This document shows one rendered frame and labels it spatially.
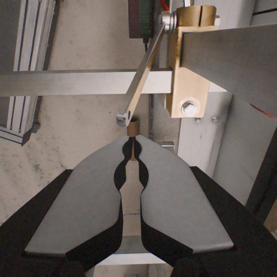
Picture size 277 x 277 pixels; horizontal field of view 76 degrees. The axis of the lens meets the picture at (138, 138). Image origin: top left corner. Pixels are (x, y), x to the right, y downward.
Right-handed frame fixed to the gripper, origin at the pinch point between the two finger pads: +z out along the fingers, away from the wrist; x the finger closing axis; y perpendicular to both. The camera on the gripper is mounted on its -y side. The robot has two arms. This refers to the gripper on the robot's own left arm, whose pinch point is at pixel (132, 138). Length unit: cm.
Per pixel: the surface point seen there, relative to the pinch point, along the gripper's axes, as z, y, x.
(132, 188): 101, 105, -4
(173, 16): 15.8, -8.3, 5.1
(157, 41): 9.0, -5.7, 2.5
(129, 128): 93, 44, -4
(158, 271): 23, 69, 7
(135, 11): 30.4, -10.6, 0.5
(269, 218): 12.8, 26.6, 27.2
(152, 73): 14.6, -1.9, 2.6
